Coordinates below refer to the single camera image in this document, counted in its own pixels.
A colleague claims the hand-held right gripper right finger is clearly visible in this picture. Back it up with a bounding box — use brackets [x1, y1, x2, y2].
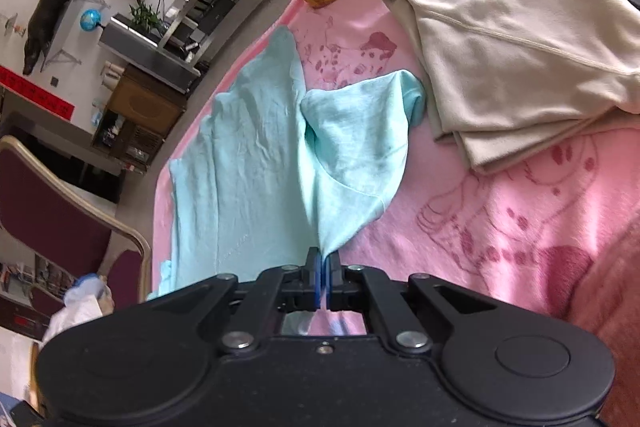
[324, 250, 502, 356]

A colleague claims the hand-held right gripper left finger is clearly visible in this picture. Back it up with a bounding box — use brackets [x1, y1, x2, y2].
[146, 247, 324, 354]

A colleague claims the light blue t-shirt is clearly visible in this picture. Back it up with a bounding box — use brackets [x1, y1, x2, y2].
[147, 26, 427, 299]

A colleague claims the pink printed blanket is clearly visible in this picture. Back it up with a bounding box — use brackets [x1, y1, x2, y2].
[147, 0, 640, 339]

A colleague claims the wooden cabinet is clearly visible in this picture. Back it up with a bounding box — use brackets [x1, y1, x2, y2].
[91, 64, 187, 174]

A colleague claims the white cloth on chair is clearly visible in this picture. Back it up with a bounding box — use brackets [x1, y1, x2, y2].
[42, 273, 117, 344]

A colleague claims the maroon padded chair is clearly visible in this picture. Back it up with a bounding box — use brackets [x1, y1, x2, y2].
[0, 135, 153, 324]

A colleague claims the beige folded garment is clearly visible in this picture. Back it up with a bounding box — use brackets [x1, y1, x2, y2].
[381, 0, 640, 176]

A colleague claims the grey metal counter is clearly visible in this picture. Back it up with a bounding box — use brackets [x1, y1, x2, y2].
[99, 14, 202, 94]

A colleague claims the reddish brown blanket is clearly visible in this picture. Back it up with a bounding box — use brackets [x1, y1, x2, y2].
[564, 216, 640, 427]

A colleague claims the green potted plant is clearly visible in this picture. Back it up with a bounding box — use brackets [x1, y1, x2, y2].
[128, 0, 164, 36]

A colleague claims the small blue globe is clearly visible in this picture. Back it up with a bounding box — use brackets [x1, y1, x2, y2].
[79, 9, 104, 33]

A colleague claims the dark seal plush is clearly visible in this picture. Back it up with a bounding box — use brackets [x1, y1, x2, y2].
[22, 0, 79, 76]

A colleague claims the red wall banner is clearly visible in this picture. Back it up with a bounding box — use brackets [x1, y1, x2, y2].
[0, 65, 76, 120]

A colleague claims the metal wall shelf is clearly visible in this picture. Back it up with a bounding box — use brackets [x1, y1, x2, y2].
[41, 0, 109, 73]

